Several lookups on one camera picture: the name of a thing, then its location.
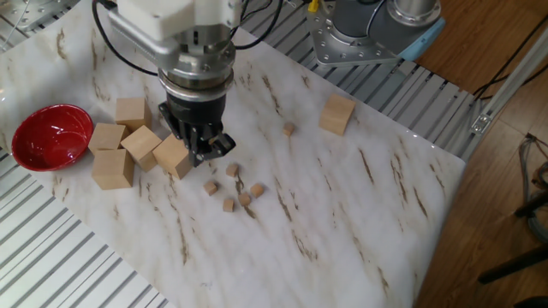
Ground grey cable coil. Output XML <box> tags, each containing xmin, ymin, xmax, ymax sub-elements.
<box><xmin>517</xmin><ymin>133</ymin><xmax>548</xmax><ymax>243</ymax></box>

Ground round silver mounting plate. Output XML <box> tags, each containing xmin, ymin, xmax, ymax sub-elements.
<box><xmin>0</xmin><ymin>0</ymin><xmax>81</xmax><ymax>33</ymax></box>

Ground thin black floor cable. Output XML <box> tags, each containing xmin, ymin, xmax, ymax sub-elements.
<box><xmin>473</xmin><ymin>12</ymin><xmax>548</xmax><ymax>102</ymax></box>

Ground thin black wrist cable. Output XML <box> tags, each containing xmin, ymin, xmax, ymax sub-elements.
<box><xmin>91</xmin><ymin>0</ymin><xmax>160</xmax><ymax>78</ymax></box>

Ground white marble pattern sheet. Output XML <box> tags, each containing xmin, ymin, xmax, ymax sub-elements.
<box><xmin>0</xmin><ymin>0</ymin><xmax>467</xmax><ymax>308</ymax></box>

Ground black chair leg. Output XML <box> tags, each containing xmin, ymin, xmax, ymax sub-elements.
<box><xmin>513</xmin><ymin>192</ymin><xmax>548</xmax><ymax>219</ymax></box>
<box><xmin>477</xmin><ymin>243</ymin><xmax>548</xmax><ymax>286</ymax></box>

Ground white plastic wrist bracket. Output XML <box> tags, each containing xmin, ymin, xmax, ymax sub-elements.
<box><xmin>115</xmin><ymin>0</ymin><xmax>243</xmax><ymax>43</ymax></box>

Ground large wooden cube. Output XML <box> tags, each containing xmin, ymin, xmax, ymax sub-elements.
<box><xmin>152</xmin><ymin>133</ymin><xmax>193</xmax><ymax>181</ymax></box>
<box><xmin>87</xmin><ymin>122</ymin><xmax>130</xmax><ymax>156</ymax></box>
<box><xmin>318</xmin><ymin>93</ymin><xmax>357</xmax><ymax>137</ymax></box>
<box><xmin>115</xmin><ymin>97</ymin><xmax>152</xmax><ymax>132</ymax></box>
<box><xmin>91</xmin><ymin>148</ymin><xmax>135</xmax><ymax>191</ymax></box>
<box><xmin>120</xmin><ymin>125</ymin><xmax>163</xmax><ymax>173</ymax></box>

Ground silver wrist adapter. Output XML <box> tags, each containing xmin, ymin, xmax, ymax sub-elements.
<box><xmin>106</xmin><ymin>8</ymin><xmax>237</xmax><ymax>103</ymax></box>

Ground red glossy bowl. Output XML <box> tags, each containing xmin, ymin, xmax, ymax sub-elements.
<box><xmin>11</xmin><ymin>104</ymin><xmax>95</xmax><ymax>173</ymax></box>

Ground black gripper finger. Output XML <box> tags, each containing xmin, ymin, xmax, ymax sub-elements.
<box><xmin>158</xmin><ymin>101</ymin><xmax>199</xmax><ymax>167</ymax></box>
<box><xmin>197</xmin><ymin>123</ymin><xmax>236</xmax><ymax>167</ymax></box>

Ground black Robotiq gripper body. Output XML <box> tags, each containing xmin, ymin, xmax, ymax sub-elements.
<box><xmin>165</xmin><ymin>92</ymin><xmax>227</xmax><ymax>127</ymax></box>

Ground aluminium frame post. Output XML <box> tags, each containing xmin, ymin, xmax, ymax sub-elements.
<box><xmin>461</xmin><ymin>25</ymin><xmax>548</xmax><ymax>163</ymax></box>

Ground thick black wrist cable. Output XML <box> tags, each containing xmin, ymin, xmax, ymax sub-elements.
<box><xmin>230</xmin><ymin>0</ymin><xmax>286</xmax><ymax>50</ymax></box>

